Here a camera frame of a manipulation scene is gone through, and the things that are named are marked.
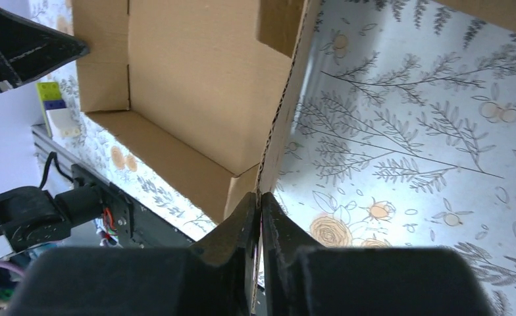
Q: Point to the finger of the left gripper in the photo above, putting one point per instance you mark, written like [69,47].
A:
[29,50]

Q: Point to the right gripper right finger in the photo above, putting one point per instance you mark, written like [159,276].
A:
[303,277]

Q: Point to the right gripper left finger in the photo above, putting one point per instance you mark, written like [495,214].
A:
[213,276]

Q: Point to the brown cardboard box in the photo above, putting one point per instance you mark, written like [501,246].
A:
[203,92]

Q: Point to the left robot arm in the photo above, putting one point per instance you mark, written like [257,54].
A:
[29,215]

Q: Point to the yellow green small object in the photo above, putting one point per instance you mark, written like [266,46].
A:
[57,116]

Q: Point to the stack of flat cardboard blanks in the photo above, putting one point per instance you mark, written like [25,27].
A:
[499,12]

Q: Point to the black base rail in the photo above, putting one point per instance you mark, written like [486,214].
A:
[134,224]

